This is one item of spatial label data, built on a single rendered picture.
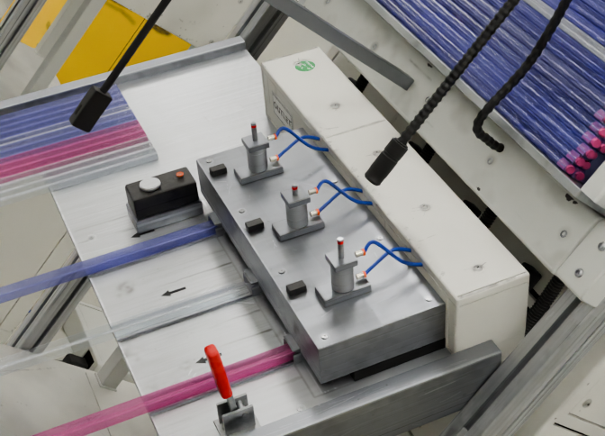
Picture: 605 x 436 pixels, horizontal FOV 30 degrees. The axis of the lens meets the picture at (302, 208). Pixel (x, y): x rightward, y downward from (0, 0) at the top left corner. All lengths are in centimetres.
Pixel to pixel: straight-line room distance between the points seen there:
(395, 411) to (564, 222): 24
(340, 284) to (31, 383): 78
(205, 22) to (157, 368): 144
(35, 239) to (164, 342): 151
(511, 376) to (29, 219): 167
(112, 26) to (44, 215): 186
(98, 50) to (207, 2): 197
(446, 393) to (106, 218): 46
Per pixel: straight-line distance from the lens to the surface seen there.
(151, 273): 124
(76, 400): 179
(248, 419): 106
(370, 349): 108
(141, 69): 157
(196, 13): 247
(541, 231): 110
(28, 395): 173
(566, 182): 106
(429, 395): 110
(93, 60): 442
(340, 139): 127
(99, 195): 137
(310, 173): 125
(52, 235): 265
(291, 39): 409
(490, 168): 117
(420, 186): 120
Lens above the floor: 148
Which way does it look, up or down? 14 degrees down
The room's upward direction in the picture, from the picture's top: 38 degrees clockwise
